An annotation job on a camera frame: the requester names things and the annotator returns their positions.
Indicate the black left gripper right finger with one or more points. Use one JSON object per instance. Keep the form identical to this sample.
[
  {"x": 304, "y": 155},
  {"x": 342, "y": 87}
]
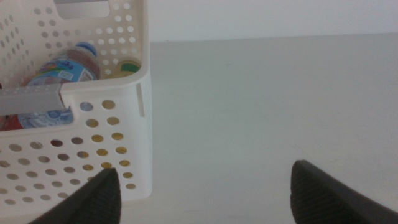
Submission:
[{"x": 326, "y": 199}]

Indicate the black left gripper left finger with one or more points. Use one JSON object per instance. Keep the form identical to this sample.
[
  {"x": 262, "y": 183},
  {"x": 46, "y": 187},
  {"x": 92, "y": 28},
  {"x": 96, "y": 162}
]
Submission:
[{"x": 93, "y": 202}]

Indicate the red soda can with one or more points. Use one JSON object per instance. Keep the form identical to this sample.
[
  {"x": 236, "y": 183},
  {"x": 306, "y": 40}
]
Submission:
[{"x": 9, "y": 124}]

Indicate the clear water bottle blue cap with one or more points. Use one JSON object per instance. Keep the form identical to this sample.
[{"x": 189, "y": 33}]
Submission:
[{"x": 68, "y": 68}]

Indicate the yellow tea bottle green label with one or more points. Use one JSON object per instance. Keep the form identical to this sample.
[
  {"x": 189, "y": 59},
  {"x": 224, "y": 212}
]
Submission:
[{"x": 127, "y": 69}]

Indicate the white perforated plastic basket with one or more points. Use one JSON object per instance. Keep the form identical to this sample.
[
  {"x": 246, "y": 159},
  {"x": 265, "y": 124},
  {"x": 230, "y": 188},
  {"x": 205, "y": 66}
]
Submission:
[{"x": 130, "y": 99}]

